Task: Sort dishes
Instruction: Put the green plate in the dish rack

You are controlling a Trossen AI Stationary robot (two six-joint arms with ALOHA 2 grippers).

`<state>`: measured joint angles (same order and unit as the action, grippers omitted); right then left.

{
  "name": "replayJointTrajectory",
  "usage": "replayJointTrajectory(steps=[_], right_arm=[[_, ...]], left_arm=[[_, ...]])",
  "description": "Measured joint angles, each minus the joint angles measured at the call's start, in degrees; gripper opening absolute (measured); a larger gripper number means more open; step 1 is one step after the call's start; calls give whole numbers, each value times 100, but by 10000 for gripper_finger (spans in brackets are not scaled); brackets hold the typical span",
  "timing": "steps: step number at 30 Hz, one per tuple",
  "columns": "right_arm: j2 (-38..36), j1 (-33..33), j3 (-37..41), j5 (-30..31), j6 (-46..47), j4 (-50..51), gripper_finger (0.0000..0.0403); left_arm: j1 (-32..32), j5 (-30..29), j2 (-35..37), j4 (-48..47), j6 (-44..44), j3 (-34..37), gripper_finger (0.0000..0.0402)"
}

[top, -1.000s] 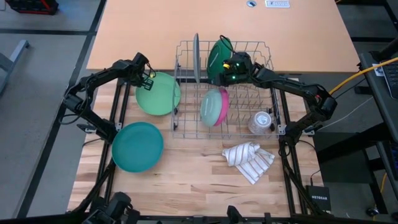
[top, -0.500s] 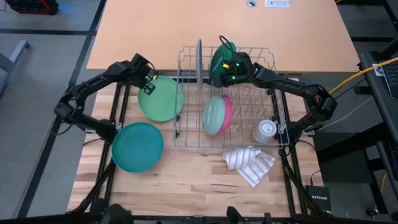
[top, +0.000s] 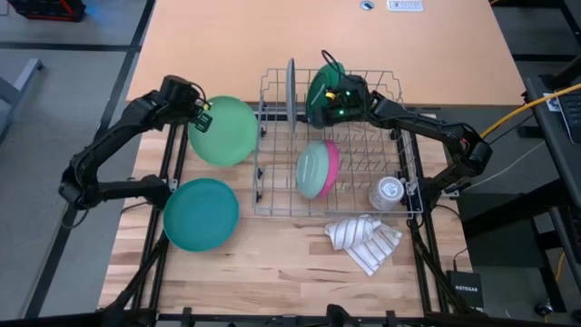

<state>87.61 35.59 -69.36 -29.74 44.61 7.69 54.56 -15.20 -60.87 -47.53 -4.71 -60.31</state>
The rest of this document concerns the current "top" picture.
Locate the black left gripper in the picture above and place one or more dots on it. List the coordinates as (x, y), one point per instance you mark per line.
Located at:
(181, 97)

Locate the light wooden desk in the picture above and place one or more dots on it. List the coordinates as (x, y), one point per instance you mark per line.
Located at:
(318, 41)

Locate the pale sage green plate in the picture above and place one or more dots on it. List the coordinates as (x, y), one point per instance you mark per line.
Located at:
(311, 170)

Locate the white power strip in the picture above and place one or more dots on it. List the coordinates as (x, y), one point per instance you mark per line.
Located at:
(405, 5)

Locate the black metal rig frame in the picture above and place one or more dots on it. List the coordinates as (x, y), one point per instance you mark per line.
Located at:
(272, 321)

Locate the dark green plate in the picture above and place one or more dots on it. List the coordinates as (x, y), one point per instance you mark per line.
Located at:
(320, 86)

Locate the black keyboard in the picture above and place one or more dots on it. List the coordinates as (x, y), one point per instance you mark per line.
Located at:
(571, 113)

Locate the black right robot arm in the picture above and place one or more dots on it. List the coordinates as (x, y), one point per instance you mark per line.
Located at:
(422, 125)

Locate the grey plate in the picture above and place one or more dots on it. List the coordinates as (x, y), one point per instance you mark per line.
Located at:
(291, 95)

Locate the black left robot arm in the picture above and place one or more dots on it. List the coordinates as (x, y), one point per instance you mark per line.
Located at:
(104, 141)

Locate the black Netgear switch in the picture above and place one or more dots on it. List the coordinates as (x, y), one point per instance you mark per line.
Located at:
(465, 290)

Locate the light green plate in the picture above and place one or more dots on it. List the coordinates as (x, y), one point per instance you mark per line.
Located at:
(222, 131)

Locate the pink plate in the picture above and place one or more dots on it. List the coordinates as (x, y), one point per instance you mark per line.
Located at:
(333, 168)

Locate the white striped towel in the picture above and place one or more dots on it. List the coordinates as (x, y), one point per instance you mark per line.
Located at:
(363, 243)

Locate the red and black crate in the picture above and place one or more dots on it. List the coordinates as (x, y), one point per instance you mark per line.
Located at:
(45, 9)

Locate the teal plate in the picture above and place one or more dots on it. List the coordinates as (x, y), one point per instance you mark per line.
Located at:
(199, 213)

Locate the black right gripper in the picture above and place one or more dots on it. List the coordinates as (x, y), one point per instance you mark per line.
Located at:
(354, 97)

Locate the grey bench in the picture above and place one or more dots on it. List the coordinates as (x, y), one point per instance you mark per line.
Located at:
(20, 82)

